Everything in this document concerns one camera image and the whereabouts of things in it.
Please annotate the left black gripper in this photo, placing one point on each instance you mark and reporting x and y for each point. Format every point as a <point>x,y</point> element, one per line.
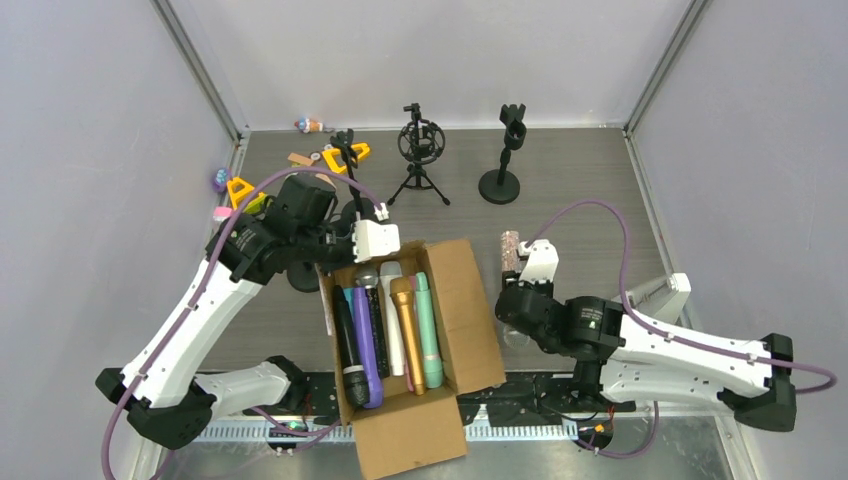
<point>342,244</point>

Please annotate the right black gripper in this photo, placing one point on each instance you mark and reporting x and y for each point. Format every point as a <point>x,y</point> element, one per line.
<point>515,291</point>

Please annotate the glitter microphone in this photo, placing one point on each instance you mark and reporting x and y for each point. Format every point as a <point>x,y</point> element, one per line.
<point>510,264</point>

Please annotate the black sparkle grille microphone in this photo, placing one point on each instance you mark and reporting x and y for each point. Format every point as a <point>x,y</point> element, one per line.
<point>368,278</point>

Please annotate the black mic stand round base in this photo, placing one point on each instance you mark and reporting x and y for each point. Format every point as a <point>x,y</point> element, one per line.
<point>358,207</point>

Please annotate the teal microphone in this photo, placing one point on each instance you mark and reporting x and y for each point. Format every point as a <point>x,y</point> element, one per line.
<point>432,361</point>

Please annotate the gold microphone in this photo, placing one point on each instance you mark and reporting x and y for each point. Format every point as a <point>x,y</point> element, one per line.
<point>404,301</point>

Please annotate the black mic stand wide clip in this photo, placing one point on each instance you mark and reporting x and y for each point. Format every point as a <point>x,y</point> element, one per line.
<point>501,186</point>

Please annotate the purple microphone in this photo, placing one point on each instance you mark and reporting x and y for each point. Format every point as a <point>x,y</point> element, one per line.
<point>367,350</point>

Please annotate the black tripod shock mount stand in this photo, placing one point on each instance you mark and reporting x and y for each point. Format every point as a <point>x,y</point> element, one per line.
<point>420,142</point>

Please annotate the cardboard box with label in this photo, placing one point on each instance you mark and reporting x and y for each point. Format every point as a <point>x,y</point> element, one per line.
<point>440,327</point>

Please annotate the black mic stand front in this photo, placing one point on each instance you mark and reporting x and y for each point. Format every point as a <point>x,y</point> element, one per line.
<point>303,277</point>

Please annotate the pink microphone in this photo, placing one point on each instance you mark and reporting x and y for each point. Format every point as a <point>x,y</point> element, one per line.
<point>408,378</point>

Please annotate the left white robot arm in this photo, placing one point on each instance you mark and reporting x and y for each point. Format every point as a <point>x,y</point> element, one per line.
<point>166,398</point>

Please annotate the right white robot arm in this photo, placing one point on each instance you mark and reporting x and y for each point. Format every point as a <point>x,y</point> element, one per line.
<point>623,357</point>

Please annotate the yellow green triangle block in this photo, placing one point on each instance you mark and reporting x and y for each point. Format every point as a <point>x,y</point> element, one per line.
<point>238,189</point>

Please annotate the pink plastic holder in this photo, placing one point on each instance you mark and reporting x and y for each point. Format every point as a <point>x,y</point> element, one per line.
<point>221,214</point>

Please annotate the blue toy microphone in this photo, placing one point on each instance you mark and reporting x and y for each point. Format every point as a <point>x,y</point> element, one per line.
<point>348,294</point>

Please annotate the orange wooden block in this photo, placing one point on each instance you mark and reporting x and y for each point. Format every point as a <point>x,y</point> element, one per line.
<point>298,160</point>

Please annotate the yellow triangle toy block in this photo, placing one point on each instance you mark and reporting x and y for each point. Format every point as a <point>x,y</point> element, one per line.
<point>335,161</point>

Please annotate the white microphone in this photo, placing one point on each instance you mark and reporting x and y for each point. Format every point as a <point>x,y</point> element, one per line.
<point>389,271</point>

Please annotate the small colourful toy figure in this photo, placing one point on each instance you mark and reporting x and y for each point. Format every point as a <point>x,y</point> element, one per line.
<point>309,126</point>

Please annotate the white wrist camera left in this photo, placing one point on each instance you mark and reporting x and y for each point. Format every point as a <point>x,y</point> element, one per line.
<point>375,238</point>

